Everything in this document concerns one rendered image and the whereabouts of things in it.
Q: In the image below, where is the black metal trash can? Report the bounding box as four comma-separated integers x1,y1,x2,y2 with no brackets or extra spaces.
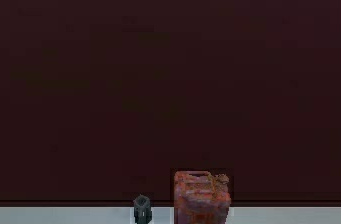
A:
132,194,153,224

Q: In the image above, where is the rusty red jerry can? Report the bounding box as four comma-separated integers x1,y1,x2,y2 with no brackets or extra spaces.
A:
173,170,232,224

